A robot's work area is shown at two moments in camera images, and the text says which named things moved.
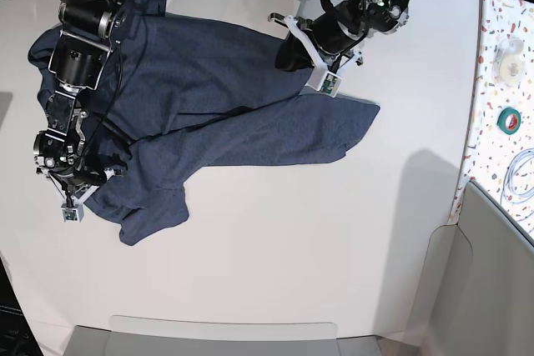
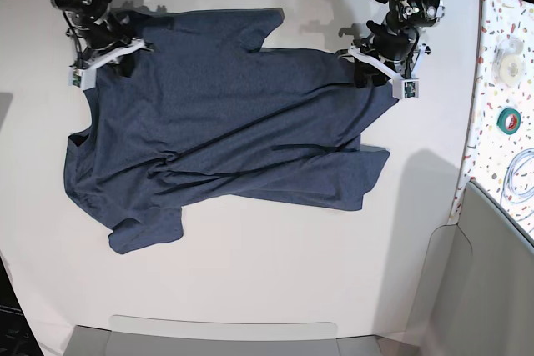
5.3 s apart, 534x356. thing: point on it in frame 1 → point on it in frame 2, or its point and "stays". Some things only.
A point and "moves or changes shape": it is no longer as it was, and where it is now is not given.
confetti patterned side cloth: x=500 y=151 stays
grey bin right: x=478 y=294 stays
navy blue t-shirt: x=195 y=92 moves or changes shape
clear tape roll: x=508 y=62 stays
